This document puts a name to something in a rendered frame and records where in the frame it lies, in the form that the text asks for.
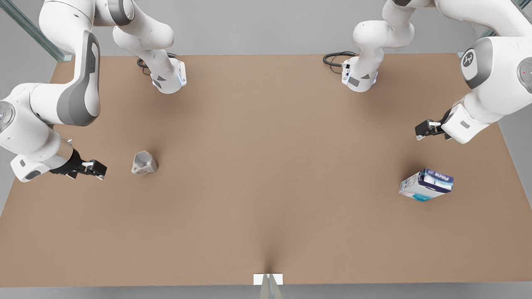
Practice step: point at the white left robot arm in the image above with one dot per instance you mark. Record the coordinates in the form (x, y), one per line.
(494, 89)

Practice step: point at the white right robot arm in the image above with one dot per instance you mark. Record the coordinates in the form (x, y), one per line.
(79, 89)

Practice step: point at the grey faceted crumpled cup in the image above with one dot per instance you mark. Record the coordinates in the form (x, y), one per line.
(144, 162)

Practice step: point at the blue and white carton box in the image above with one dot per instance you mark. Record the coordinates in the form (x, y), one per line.
(428, 185)

